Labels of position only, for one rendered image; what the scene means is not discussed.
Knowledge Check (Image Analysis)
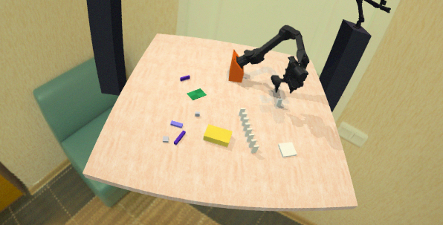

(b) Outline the yellow rectangular block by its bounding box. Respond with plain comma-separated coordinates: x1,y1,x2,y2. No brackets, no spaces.
203,124,232,147

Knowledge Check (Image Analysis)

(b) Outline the green rectangular block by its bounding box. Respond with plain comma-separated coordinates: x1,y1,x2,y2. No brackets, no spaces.
187,88,206,100

